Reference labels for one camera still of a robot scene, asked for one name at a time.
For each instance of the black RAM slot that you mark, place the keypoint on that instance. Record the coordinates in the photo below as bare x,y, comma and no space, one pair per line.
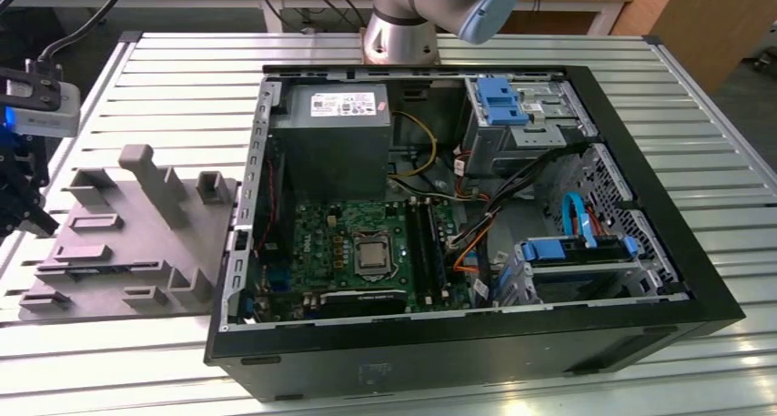
415,252

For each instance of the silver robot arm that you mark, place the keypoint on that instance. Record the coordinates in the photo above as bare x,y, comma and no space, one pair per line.
400,38

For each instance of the blue plastic drive latch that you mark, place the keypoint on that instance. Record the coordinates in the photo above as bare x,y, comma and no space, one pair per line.
498,99

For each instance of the installed RAM stick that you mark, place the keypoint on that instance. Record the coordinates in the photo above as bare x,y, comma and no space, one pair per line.
439,252

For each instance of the silver CPU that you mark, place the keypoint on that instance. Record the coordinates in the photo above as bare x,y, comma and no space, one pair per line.
372,256

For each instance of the metal disk bay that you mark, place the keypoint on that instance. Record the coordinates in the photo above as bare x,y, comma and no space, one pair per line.
583,268

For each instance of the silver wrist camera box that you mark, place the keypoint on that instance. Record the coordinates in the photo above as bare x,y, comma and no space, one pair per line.
43,115

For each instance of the grey parts rack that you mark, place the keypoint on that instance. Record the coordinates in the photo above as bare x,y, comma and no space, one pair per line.
141,252

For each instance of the hard disk in blue carrier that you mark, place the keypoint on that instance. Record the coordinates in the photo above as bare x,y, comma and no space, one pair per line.
547,250

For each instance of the wooden cabinet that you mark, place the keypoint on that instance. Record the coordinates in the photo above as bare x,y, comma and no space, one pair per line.
704,20

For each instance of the green motherboard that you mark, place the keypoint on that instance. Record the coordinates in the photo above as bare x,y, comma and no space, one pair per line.
376,216

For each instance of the black graphics card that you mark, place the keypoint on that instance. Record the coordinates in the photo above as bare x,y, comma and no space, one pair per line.
364,300

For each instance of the grey power supply unit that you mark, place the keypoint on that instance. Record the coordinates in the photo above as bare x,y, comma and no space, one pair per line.
331,161

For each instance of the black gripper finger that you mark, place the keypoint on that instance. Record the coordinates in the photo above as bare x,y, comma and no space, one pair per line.
39,218

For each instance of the metal drive cage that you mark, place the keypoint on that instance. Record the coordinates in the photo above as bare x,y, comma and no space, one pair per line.
547,138

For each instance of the black PC case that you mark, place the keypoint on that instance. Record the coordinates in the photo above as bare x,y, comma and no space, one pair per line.
426,370

